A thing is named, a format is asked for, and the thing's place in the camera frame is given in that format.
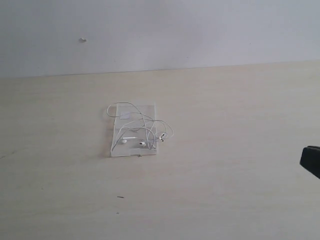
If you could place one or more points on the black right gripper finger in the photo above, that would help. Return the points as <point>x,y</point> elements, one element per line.
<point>310,160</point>

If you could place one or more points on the clear plastic open case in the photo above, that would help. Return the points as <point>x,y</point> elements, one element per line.
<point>130,150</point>

